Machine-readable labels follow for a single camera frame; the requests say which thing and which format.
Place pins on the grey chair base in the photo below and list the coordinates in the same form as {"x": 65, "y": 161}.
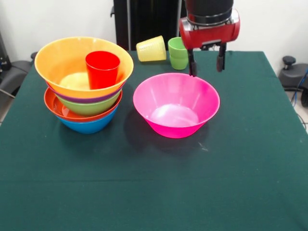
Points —
{"x": 12, "y": 77}

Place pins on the red-orange plastic bowl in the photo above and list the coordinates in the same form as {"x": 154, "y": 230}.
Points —
{"x": 51, "y": 106}

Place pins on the purple plastic bowl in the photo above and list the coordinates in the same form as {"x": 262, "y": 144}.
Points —
{"x": 86, "y": 99}

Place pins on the yellow plastic cup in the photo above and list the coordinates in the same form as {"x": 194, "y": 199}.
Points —
{"x": 151, "y": 50}

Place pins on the black chair base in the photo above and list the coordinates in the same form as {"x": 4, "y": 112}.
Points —
{"x": 293, "y": 74}

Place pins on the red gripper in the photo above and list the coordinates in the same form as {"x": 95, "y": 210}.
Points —
{"x": 209, "y": 33}

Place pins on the dark green tablecloth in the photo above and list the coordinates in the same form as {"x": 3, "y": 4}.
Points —
{"x": 96, "y": 192}

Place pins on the orange plastic bowl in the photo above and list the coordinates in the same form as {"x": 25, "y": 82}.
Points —
{"x": 60, "y": 65}

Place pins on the red plastic cup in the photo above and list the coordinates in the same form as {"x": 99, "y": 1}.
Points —
{"x": 102, "y": 72}

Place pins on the large blue plastic bowl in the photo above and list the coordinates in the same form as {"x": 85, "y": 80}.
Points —
{"x": 89, "y": 127}

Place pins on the green plastic cup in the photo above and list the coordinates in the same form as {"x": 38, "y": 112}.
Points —
{"x": 176, "y": 55}

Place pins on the pink plastic bowl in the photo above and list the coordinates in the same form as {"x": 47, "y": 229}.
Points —
{"x": 175, "y": 106}

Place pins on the green plastic bowl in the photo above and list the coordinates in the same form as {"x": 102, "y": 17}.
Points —
{"x": 89, "y": 108}

